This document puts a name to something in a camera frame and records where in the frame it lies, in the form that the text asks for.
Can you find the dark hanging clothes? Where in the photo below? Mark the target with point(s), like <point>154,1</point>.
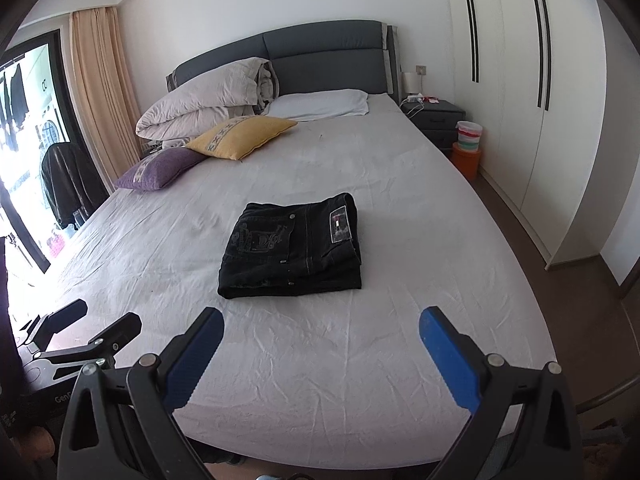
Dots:
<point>17,90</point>

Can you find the yellow cushion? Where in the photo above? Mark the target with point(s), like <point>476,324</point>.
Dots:
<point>240,137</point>

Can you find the white wardrobe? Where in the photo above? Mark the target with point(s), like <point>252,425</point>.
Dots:
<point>505,110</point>

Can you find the black framed glass door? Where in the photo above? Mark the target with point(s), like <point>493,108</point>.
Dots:
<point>30,185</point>

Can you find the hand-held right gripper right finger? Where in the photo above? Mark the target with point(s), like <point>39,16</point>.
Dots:
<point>447,360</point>

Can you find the grey padded headboard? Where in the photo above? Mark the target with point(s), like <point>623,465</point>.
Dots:
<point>325,40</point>

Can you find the bed with white sheet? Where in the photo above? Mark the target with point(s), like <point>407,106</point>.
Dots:
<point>350,360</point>

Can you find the person's left hand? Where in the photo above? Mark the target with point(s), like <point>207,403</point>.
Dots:
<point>35,442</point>

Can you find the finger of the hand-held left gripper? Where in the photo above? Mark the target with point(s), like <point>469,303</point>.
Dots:
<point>120,330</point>
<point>65,315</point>

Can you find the folded white duvet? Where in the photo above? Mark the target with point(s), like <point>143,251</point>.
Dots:
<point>200,100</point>

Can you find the black jacket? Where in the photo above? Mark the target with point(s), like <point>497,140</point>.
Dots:
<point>67,185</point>

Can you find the white pillow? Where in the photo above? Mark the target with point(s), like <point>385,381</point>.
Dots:
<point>320,104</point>

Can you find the beige curtain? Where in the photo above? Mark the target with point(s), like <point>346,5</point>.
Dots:
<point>100,85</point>

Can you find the purple cushion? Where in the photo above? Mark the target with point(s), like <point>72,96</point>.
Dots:
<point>155,170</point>

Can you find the dark grey nightstand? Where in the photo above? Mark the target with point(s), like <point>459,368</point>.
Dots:
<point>440,120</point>

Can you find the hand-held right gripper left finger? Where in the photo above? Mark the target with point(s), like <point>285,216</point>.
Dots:
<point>195,360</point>

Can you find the black pants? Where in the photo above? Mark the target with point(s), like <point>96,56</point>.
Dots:
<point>280,260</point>

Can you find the dark metal chair frame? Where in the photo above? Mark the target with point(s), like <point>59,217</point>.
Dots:
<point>605,395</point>

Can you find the orange box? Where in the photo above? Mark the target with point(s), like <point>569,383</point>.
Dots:
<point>466,162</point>

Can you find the white plastic bucket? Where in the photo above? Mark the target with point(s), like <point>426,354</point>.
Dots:
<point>469,135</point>

